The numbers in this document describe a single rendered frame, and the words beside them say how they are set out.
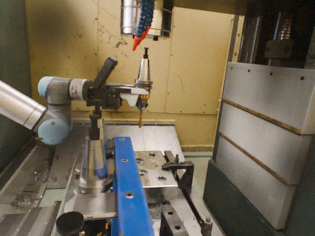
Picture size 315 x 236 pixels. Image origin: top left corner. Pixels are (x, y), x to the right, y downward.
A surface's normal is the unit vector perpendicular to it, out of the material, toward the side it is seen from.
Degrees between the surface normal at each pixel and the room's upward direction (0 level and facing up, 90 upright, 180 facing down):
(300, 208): 90
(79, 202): 0
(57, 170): 24
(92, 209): 0
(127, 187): 0
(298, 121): 90
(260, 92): 90
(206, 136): 90
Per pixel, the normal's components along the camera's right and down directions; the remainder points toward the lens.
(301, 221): -0.98, -0.02
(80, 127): 0.16, -0.75
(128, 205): 0.08, -0.96
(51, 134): 0.28, 0.29
